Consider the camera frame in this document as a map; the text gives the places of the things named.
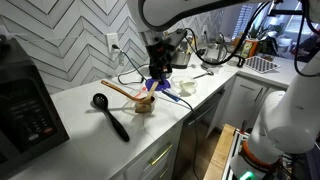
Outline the glass kettle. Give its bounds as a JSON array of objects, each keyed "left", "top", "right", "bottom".
[{"left": 201, "top": 40, "right": 230, "bottom": 66}]

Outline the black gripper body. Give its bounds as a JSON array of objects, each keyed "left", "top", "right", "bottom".
[{"left": 145, "top": 41, "right": 175, "bottom": 74}]

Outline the wooden board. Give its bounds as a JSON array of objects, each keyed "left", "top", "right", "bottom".
[{"left": 202, "top": 123, "right": 237, "bottom": 180}]

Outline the large clear bowl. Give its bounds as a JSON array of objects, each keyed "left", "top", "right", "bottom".
[{"left": 170, "top": 75, "right": 199, "bottom": 98}]

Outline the steel dishwasher handle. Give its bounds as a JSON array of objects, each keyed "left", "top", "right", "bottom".
[{"left": 186, "top": 88, "right": 226, "bottom": 127}]

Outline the black power cable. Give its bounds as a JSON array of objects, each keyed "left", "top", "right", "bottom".
[{"left": 112, "top": 43, "right": 151, "bottom": 86}]

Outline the orange box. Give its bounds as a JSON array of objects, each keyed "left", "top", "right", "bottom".
[{"left": 240, "top": 38, "right": 261, "bottom": 60}]

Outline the checkered drying mat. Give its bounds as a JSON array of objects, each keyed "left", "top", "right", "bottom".
[{"left": 243, "top": 55, "right": 282, "bottom": 75}]

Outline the black hanging cable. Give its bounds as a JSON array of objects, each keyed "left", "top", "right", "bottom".
[{"left": 161, "top": 91, "right": 202, "bottom": 180}]

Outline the blue handled tool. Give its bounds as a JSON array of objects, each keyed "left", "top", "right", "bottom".
[{"left": 161, "top": 89, "right": 181, "bottom": 103}]

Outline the white wall outlet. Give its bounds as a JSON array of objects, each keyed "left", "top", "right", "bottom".
[{"left": 106, "top": 32, "right": 120, "bottom": 54}]

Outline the black microwave oven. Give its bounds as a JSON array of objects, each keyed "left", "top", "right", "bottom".
[{"left": 0, "top": 34, "right": 71, "bottom": 180}]

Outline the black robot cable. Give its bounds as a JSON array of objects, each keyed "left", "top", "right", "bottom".
[{"left": 184, "top": 0, "right": 272, "bottom": 67}]

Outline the long wooden spoon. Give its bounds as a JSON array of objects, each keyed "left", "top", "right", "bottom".
[{"left": 100, "top": 79, "right": 146, "bottom": 103}]

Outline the black slotted spoon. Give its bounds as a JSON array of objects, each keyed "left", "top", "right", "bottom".
[{"left": 92, "top": 92, "right": 131, "bottom": 143}]

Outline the black pen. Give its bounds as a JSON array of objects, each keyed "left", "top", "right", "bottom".
[{"left": 192, "top": 70, "right": 215, "bottom": 81}]

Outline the steel coffee machine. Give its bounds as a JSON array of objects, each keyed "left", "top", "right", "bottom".
[{"left": 171, "top": 39, "right": 193, "bottom": 70}]

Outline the gold cabinet handle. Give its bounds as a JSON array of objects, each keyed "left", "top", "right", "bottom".
[{"left": 148, "top": 142, "right": 174, "bottom": 167}]

